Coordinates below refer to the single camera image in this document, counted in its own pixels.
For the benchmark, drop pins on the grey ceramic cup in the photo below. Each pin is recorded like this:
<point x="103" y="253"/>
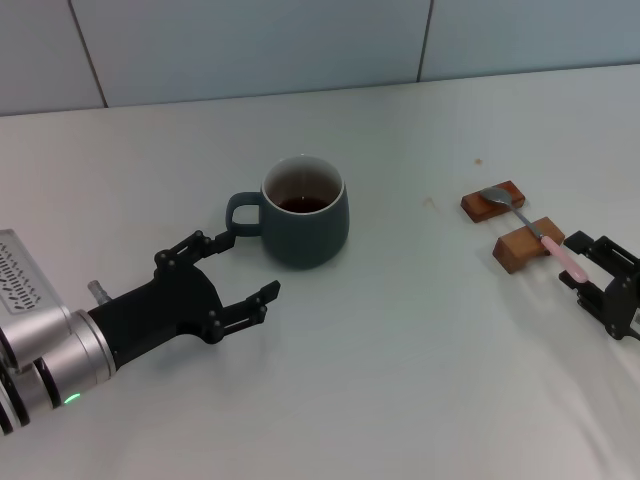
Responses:
<point x="305" y="235"/>

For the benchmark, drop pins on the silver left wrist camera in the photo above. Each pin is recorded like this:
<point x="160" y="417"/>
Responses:
<point x="25" y="275"/>

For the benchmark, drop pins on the low flat wooden block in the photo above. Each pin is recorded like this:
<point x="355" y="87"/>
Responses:
<point x="487" y="210"/>

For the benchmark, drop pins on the dark brown liquid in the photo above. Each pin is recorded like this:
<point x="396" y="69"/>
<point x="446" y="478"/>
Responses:
<point x="302" y="204"/>

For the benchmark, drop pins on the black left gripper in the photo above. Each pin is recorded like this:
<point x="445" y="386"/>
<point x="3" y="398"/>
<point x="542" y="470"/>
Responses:
<point x="160" y="310"/>

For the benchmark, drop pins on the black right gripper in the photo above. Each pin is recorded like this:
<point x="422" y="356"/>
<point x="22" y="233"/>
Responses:
<point x="622" y="295"/>

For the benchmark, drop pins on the notched wooden block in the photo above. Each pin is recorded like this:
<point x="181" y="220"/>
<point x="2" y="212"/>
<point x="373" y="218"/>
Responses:
<point x="520" y="247"/>

